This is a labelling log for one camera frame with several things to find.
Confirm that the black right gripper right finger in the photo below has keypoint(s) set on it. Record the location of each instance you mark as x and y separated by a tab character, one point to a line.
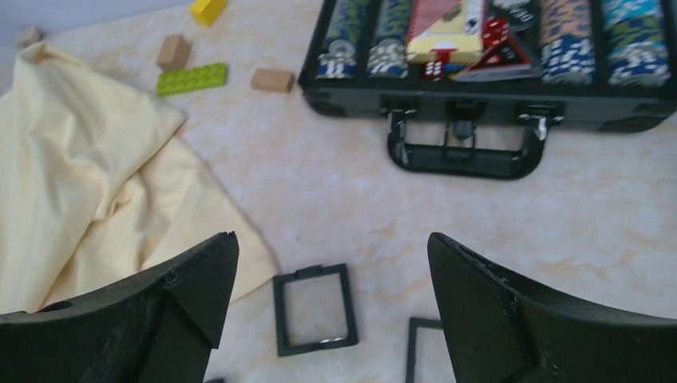
501	326

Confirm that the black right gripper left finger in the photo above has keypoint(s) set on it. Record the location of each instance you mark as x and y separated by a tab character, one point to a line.
158	325

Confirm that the cream yellow t-shirt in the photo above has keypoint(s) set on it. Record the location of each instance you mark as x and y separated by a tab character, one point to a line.
96	185

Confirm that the green long lego brick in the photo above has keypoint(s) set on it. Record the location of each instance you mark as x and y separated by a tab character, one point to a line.
192	79

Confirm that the wooden block on green brick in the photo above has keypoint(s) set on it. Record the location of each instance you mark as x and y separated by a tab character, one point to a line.
174	53

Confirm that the black open carrying case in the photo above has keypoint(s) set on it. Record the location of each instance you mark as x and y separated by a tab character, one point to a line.
463	106

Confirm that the yellow lego brick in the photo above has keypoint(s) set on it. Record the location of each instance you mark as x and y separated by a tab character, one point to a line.
205	12

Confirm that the black square frame right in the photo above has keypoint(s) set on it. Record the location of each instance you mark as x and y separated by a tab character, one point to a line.
420	366

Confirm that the black square frame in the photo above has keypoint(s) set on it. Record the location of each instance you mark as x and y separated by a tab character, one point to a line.
420	366
314	310

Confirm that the black square frame centre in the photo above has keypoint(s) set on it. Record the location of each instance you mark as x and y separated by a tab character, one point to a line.
314	310

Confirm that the wooden block near frame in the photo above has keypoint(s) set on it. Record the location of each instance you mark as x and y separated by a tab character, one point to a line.
273	80

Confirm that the wooden block by wall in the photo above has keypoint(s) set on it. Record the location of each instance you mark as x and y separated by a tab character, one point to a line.
28	36

